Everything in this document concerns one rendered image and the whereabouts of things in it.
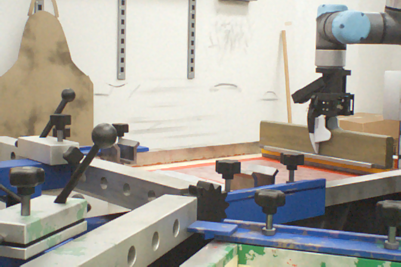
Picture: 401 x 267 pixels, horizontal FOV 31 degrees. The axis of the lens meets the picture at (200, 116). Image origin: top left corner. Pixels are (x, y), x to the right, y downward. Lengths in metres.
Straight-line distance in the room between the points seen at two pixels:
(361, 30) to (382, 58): 3.83
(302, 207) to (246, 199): 0.15
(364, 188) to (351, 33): 0.36
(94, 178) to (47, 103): 2.30
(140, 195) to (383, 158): 0.72
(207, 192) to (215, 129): 3.23
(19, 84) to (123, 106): 0.65
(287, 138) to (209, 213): 0.84
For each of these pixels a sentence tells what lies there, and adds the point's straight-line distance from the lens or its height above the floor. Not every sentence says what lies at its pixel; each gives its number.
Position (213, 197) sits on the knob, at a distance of 1.05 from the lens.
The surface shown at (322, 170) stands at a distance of 1.78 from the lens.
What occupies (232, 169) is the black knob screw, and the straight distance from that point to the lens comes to 1.19.
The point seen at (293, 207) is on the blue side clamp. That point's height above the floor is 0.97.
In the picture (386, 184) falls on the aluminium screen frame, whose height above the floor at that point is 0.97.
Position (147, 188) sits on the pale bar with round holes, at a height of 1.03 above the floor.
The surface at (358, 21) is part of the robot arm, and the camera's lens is 1.65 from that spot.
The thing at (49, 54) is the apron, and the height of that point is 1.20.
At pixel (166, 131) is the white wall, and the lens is 4.03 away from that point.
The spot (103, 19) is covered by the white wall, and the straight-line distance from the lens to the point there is 3.75.
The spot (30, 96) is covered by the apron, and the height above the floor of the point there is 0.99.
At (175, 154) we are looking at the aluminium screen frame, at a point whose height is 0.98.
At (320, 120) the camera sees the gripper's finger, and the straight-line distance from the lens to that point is 1.78.
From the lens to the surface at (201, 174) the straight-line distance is 1.67.
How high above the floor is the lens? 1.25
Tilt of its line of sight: 6 degrees down
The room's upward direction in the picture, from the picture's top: 1 degrees clockwise
